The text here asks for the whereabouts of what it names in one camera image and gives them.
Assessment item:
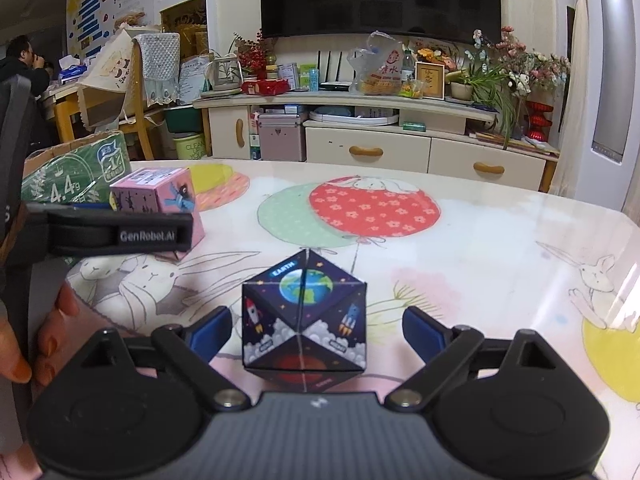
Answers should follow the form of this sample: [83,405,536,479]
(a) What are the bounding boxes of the red lantern ornament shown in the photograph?
[525,101,556,142]

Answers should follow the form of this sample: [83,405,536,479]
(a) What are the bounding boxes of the green waste bin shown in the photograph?
[172,132,207,161]

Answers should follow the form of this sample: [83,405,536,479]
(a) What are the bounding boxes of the clear glass container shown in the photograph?
[202,52,244,96]

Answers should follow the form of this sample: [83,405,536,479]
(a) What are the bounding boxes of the green milk carton box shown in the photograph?
[22,131,133,209]

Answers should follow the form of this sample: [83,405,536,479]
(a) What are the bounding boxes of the white standing air conditioner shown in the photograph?
[550,0,640,211]

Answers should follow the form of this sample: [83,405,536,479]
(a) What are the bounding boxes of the white lace cloth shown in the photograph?
[132,32,181,108]

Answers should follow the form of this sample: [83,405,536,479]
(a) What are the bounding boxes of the white oval seat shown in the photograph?
[303,106,400,127]

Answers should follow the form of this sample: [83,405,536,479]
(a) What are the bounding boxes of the pink artificial flowers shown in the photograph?
[472,27,572,96]

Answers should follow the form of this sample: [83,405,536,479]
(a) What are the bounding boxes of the framed picture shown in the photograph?
[415,61,446,100]

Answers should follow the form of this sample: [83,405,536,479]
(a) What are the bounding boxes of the pink bear-print box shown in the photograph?
[110,167,206,261]

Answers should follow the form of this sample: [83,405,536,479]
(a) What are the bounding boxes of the white paper sheet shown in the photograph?
[179,57,211,106]

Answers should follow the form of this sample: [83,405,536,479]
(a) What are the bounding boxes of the red packet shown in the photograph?
[241,80,291,96]

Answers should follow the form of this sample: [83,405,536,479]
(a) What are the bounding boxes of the glass-door wall cabinet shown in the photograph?
[159,0,208,61]

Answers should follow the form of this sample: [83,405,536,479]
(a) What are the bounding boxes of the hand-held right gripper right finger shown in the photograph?
[382,305,568,413]

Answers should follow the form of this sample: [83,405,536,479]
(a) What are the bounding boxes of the clear plastic snack bag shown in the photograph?
[347,30,407,97]

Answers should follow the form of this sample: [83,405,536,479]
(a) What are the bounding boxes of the potted green plant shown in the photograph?
[445,62,521,148]

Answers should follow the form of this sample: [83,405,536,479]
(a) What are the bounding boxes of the space-print folding cube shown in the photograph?
[242,249,367,393]

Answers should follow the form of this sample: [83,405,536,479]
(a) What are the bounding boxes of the cream television cabinet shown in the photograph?
[192,87,561,193]

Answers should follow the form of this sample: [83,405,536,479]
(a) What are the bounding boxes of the pink silver case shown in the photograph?
[257,112,307,162]

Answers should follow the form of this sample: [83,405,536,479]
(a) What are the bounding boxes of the blue tissue pack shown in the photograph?
[57,57,91,81]

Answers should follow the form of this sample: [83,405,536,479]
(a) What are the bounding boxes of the wall poster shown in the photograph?
[67,0,153,58]

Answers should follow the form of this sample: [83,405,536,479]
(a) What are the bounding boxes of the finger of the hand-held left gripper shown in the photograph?
[25,204,195,261]

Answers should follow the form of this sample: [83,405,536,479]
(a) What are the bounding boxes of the red berry branches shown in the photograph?
[232,30,271,78]

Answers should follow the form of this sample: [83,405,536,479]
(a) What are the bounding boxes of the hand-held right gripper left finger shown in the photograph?
[82,305,251,413]

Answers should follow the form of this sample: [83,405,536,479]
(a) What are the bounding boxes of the person's left hand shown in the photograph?
[0,281,80,383]

